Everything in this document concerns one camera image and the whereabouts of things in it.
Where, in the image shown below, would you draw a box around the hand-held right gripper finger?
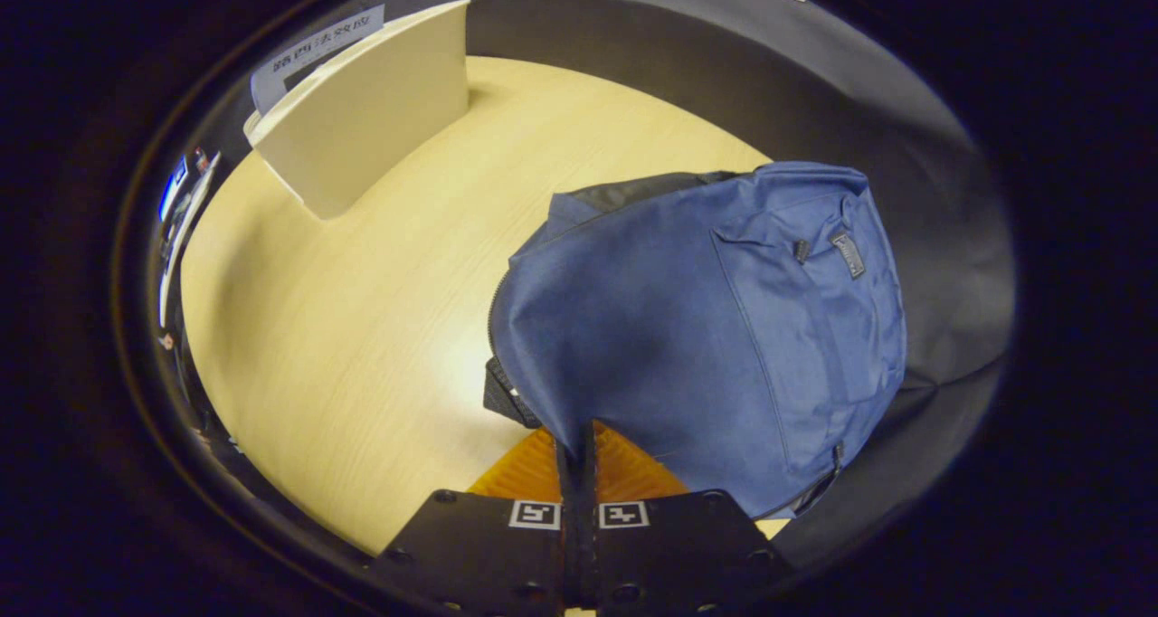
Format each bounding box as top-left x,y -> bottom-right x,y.
580,418 -> 792,617
374,425 -> 581,617

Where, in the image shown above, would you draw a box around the blue schoolbag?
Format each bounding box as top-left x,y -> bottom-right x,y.
484,162 -> 908,520

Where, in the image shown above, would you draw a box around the white plastic bookshelf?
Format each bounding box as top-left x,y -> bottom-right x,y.
242,0 -> 471,221

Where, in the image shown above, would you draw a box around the white covered book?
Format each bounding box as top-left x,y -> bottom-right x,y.
251,4 -> 385,116

